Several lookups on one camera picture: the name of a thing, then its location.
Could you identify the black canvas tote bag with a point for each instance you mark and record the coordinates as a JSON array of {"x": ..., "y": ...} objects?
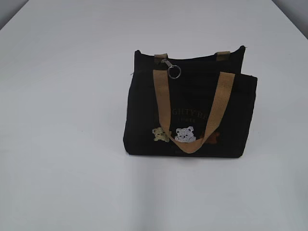
[{"x": 206, "y": 112}]

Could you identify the silver key ring clasp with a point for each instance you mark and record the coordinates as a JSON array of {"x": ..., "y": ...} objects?
[{"x": 173, "y": 71}]

